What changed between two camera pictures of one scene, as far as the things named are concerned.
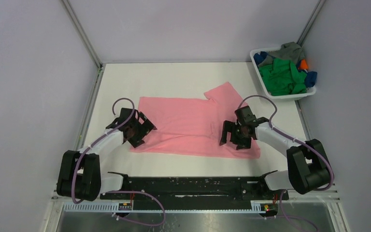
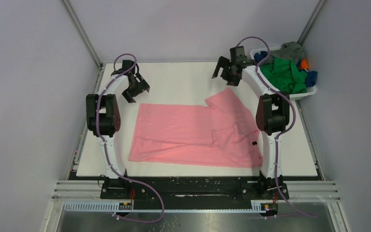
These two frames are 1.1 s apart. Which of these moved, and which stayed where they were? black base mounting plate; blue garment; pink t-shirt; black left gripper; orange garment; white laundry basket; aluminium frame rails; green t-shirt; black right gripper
Moved: black right gripper; black left gripper; pink t-shirt
Stayed: aluminium frame rails; black base mounting plate; green t-shirt; orange garment; white laundry basket; blue garment
